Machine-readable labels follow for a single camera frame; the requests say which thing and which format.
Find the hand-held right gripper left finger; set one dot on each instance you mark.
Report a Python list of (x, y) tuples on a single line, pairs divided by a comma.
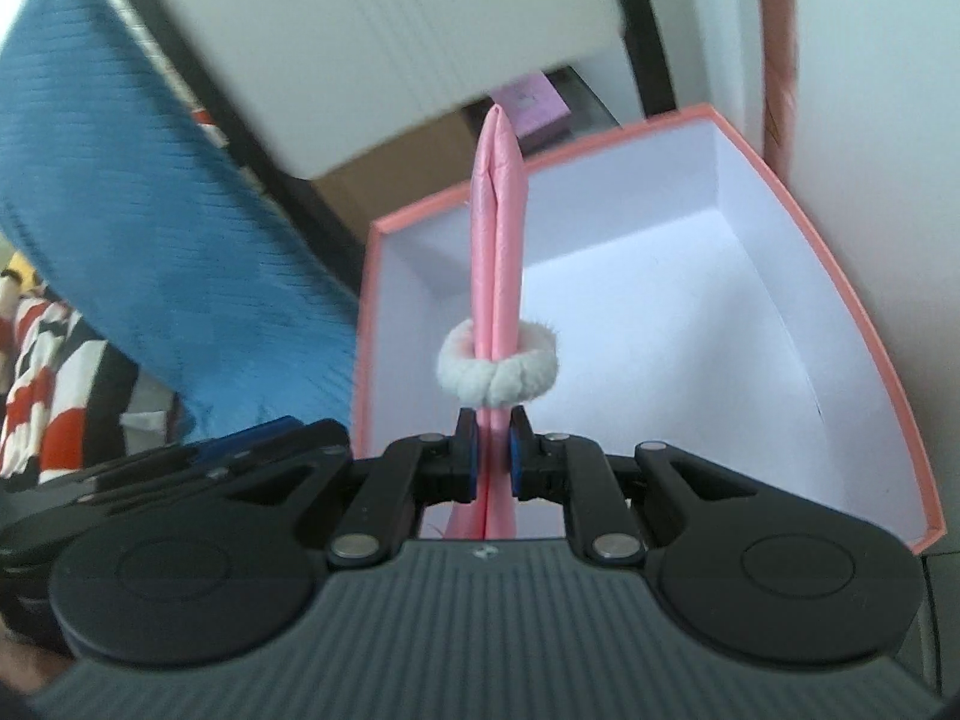
[(469, 465)]

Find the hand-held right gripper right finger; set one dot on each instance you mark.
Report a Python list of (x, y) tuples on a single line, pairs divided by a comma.
[(517, 465)]

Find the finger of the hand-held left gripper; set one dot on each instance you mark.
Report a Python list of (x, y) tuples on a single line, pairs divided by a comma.
[(247, 436)]

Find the white fluffy hair scrunchie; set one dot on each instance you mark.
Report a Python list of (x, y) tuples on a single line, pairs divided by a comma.
[(487, 382)]

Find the pink cardboard box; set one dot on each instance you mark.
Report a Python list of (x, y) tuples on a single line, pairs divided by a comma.
[(675, 315)]

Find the pink bag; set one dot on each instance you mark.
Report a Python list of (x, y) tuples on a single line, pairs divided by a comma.
[(499, 240)]

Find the red white black striped blanket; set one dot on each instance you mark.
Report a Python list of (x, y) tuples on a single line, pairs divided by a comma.
[(60, 405)]

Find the blue textured floor chair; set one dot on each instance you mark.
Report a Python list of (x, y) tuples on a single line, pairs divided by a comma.
[(150, 202)]

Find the brown cardboard box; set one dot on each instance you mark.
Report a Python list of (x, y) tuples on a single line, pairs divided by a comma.
[(405, 165)]

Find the small purple pink box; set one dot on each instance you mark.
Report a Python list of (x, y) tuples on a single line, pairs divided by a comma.
[(534, 101)]

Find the beige folding chair black frame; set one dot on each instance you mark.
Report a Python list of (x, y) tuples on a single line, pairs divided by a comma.
[(337, 37)]

